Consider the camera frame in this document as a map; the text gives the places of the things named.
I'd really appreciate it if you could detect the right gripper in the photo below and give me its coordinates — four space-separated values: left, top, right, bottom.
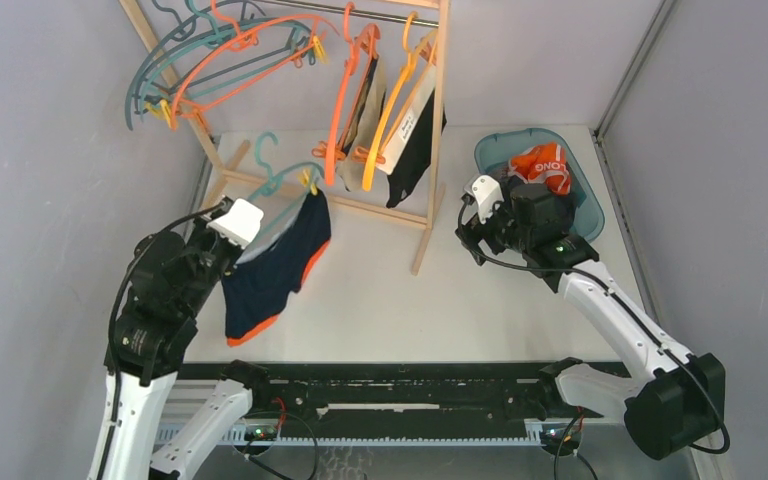
455 190 531 266

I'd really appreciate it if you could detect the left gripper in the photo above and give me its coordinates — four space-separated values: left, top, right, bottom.
178 208 245 315

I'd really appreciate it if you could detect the navy orange-trimmed underwear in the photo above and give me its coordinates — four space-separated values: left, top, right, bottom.
221 193 332 347

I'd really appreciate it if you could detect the teal hanger with clips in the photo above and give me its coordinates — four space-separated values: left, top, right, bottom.
231 131 327 266

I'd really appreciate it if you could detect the orange hanger with clips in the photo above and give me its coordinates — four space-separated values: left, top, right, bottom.
312 2 380 186

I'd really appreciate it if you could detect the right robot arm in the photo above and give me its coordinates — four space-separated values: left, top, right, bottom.
455 175 732 460

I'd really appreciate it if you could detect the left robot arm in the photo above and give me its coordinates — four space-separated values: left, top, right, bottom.
88 197 264 479

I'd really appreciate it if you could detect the orange underwear in basket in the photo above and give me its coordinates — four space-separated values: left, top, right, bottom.
508 142 572 195

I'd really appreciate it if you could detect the black white-banded underwear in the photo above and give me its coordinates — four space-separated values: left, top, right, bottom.
383 63 437 209

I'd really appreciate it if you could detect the beige underwear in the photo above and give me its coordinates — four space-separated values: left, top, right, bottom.
337 57 387 191

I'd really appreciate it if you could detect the yellow hanger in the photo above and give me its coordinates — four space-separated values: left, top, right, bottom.
361 11 428 191

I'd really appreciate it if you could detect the dark teal empty hanger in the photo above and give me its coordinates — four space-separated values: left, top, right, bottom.
125 0 319 131

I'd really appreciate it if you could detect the teal plastic basket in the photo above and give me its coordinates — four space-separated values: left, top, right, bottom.
474 127 605 242

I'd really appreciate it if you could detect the wooden clothes rack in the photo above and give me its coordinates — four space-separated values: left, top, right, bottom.
119 1 450 276

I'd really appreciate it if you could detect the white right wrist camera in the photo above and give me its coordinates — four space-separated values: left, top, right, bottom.
464 174 504 224

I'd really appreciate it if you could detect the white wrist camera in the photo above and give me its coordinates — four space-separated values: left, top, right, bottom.
207 198 264 248
464 174 504 224

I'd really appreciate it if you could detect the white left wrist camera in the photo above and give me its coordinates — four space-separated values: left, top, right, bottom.
207 198 264 248

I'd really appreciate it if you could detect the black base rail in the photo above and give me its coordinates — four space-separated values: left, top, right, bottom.
171 360 630 445

